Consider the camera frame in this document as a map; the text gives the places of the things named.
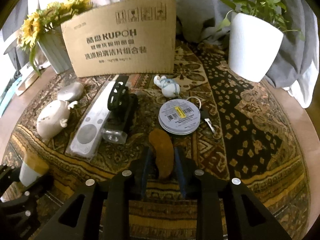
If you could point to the white remote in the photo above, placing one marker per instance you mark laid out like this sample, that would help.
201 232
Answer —
88 136

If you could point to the brown cardboard box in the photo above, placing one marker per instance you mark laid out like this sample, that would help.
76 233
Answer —
126 37

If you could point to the yellow sunflower bouquet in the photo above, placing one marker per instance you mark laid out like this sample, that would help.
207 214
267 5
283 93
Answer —
40 22

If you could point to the white cup with cork lid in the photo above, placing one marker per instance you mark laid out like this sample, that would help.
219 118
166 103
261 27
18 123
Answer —
32 168

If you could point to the grey draped blanket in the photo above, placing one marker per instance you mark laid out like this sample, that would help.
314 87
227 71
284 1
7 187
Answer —
295 68

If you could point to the black perfume bottle clear base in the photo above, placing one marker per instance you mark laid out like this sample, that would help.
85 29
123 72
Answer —
122 106

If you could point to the white ribbed plant pot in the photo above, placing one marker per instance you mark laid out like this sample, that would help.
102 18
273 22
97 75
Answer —
253 46

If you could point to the patterned brown rug cloth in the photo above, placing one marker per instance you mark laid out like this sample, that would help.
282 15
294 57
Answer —
230 127

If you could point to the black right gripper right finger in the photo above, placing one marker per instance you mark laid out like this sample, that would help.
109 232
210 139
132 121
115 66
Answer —
226 209

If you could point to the white blue astronaut figurine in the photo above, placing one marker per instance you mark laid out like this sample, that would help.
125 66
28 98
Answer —
169 87

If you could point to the grey oval stone toy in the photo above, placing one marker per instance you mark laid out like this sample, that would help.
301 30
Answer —
71 92

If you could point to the brown kidney shaped pad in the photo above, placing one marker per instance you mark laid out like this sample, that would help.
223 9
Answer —
164 152

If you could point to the key with ring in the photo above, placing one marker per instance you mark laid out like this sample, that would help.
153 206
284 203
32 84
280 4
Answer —
204 114

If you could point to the beige round creature figurine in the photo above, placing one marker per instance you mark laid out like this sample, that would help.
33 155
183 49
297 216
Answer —
53 118

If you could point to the grey ribbed vase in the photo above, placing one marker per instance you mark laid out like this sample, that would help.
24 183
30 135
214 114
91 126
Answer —
53 46

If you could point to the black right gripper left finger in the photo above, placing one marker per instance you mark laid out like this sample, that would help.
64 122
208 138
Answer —
98 207

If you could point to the round grey tin with barcode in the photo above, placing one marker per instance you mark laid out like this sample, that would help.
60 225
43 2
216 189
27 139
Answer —
179 117

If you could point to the green potted plant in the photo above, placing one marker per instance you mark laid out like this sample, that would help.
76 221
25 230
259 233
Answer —
270 11

